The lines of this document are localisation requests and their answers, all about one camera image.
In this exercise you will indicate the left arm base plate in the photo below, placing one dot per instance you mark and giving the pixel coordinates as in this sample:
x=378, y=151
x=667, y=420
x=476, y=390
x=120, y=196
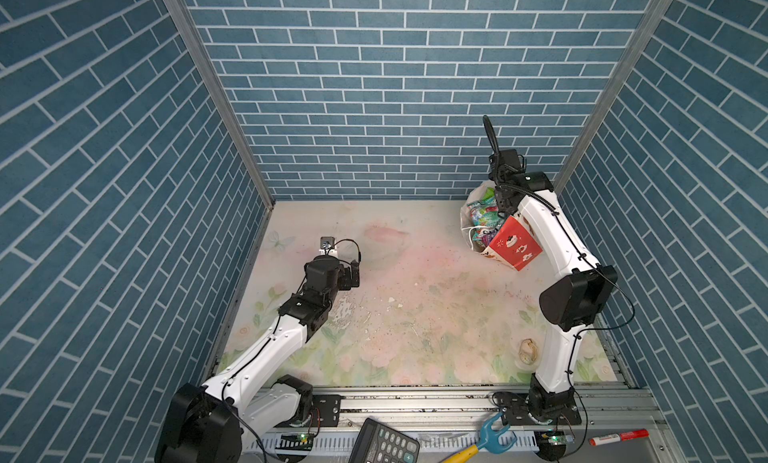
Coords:
x=323, y=411

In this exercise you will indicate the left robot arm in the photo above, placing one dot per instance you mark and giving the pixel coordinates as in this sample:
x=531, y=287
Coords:
x=213, y=421

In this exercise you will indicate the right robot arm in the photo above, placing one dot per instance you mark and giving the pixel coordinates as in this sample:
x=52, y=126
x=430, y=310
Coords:
x=535, y=225

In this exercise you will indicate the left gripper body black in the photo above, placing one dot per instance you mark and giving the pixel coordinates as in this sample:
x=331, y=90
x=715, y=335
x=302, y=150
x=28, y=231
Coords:
x=342, y=282

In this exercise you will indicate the red marker pen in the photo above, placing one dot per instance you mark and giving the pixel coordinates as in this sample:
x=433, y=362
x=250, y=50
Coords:
x=618, y=437

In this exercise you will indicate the green snack packet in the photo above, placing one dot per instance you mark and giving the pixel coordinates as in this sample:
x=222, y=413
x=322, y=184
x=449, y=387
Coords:
x=485, y=218

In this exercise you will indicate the blue yellow clamp tool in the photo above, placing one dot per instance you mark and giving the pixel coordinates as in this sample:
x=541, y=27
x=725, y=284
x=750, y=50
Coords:
x=489, y=439

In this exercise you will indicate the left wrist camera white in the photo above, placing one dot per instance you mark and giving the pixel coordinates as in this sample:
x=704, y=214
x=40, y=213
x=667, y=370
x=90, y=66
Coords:
x=327, y=247

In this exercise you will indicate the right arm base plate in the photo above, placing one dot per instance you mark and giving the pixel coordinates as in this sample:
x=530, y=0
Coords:
x=537, y=408

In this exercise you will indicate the beige shell sticker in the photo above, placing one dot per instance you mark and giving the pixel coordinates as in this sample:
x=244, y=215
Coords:
x=528, y=352

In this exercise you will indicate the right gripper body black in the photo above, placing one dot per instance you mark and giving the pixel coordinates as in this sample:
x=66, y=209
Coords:
x=502, y=207

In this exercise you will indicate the red white paper bag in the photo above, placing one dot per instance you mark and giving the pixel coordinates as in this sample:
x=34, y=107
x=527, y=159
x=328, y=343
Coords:
x=514, y=244

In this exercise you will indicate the aluminium front rail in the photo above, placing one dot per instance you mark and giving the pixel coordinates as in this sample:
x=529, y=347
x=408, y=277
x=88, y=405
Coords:
x=451, y=416

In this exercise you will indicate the black calculator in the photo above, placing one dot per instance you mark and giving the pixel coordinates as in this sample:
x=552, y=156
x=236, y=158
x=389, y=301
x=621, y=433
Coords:
x=379, y=443

